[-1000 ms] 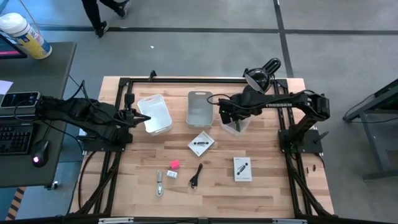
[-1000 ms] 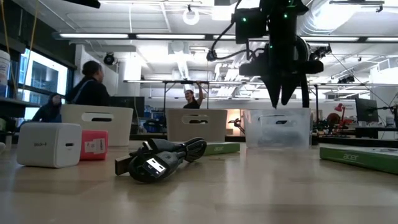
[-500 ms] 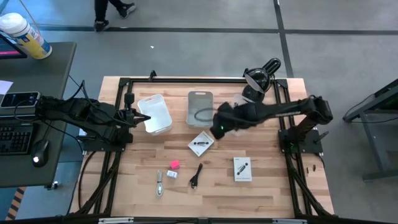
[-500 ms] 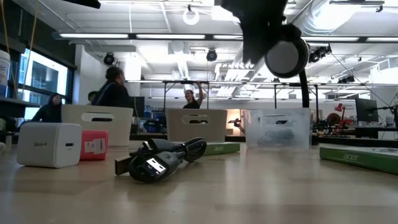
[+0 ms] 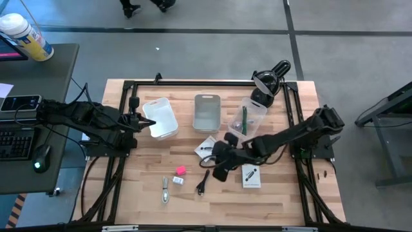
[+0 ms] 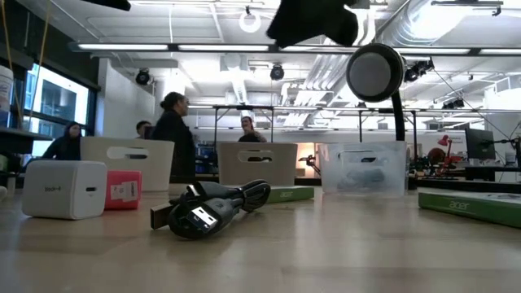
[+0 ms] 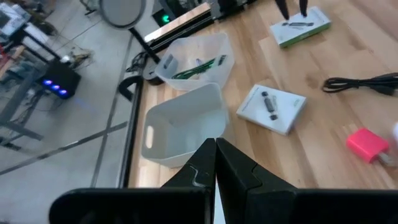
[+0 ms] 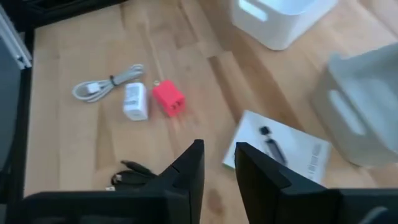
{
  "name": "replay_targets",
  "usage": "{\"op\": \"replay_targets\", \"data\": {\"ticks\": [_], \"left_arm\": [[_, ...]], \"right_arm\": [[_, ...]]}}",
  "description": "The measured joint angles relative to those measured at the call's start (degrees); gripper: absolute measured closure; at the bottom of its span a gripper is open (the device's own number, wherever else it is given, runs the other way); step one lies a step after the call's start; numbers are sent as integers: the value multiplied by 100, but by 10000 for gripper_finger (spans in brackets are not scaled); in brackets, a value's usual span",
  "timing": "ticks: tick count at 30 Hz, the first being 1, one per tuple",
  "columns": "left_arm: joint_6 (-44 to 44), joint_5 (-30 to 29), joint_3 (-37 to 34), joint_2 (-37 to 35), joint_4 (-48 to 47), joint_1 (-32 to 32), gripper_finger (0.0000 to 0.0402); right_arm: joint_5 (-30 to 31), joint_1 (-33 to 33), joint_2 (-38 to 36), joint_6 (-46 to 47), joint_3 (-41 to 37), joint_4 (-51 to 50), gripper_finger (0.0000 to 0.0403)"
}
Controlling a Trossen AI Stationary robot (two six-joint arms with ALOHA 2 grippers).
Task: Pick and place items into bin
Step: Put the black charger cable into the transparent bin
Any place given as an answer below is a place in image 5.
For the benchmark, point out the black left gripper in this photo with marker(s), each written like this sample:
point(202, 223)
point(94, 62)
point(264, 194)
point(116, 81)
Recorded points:
point(130, 122)

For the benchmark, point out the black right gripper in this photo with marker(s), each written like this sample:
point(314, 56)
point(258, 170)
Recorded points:
point(231, 156)

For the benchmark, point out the white Acer card reader box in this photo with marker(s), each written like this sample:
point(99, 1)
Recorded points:
point(251, 180)
point(204, 145)

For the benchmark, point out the pink charger cube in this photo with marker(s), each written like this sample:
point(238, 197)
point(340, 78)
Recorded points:
point(181, 170)

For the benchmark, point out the white charger cube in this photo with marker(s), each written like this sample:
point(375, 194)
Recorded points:
point(178, 180)

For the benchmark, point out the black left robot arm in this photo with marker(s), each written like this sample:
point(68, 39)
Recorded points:
point(90, 119)

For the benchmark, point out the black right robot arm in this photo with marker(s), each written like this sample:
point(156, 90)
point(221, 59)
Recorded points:
point(289, 133)

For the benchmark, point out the white plastic bin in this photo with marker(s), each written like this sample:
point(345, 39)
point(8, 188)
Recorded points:
point(161, 119)

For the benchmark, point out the grey plastic bin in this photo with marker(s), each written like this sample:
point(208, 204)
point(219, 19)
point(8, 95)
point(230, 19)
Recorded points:
point(207, 116)

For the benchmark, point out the clear plastic bin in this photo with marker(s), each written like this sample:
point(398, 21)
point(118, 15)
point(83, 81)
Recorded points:
point(254, 111)

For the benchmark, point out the black desk lamp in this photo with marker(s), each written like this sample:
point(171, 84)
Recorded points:
point(267, 82)

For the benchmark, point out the dark side desk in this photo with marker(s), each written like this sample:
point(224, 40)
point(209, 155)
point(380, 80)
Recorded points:
point(48, 80)

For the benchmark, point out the black computer mouse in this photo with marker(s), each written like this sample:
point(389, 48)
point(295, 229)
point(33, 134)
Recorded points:
point(43, 154)

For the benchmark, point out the person's shoe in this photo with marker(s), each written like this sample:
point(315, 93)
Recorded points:
point(128, 9)
point(165, 4)

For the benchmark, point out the black smartphone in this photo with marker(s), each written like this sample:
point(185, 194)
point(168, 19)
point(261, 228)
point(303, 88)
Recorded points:
point(19, 103)

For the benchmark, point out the black keyboard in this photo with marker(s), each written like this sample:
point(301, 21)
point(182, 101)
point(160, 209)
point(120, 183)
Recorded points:
point(16, 143)

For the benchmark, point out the white wipes canister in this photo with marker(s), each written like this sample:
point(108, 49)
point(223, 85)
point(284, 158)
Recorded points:
point(32, 38)

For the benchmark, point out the white paper sheet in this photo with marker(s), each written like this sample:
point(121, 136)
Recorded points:
point(4, 90)

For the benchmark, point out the dark laptop screen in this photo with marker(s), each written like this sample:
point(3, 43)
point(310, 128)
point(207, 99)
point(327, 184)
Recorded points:
point(9, 51)

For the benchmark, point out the grey metal side table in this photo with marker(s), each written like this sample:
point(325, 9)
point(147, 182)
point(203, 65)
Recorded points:
point(383, 154)

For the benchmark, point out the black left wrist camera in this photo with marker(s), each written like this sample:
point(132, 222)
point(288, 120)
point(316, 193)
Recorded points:
point(134, 103)

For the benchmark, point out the black frame clamp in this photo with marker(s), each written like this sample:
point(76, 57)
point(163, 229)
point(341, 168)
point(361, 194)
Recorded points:
point(157, 78)

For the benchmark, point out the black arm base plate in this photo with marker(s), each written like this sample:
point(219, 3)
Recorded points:
point(96, 151)
point(322, 151)

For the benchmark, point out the black metal frame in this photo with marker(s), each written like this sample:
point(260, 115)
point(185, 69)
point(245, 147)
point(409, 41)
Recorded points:
point(209, 83)

